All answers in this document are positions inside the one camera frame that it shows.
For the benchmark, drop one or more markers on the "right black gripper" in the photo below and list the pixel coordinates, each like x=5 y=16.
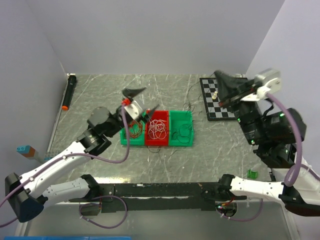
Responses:
x=229 y=89

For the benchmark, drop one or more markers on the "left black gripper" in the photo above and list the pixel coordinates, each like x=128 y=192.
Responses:
x=131 y=93

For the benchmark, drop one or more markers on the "green plastic bin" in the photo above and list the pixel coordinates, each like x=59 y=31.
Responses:
x=136 y=132
x=181 y=131

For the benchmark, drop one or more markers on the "red plastic bin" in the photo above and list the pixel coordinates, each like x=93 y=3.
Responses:
x=157 y=129

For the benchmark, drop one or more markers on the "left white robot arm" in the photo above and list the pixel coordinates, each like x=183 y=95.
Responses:
x=29 y=193

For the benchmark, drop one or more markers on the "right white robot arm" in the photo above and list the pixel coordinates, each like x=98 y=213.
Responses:
x=278 y=133

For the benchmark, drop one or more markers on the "white chess piece left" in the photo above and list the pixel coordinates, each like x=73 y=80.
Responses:
x=215 y=95

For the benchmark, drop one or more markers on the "black grey chessboard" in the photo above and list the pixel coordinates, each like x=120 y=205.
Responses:
x=213 y=110

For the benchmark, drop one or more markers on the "black marker orange cap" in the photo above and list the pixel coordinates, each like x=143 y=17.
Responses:
x=71 y=85

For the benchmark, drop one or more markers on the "small green object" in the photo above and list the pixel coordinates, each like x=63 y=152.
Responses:
x=252 y=174

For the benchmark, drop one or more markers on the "blue white toy bricks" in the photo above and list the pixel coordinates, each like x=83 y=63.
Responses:
x=49 y=155

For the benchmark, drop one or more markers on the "blue brown brick tower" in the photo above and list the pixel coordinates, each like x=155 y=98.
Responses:
x=30 y=153

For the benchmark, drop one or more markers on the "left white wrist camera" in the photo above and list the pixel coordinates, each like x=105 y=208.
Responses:
x=133 y=110

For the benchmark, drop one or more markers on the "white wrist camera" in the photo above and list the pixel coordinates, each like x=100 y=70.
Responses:
x=133 y=110
x=271 y=82

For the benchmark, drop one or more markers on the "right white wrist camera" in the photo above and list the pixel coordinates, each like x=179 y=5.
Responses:
x=271 y=82

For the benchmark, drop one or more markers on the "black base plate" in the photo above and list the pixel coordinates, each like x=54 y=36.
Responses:
x=160 y=196

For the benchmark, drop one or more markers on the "aluminium rail frame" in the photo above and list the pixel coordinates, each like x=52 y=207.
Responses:
x=61 y=219

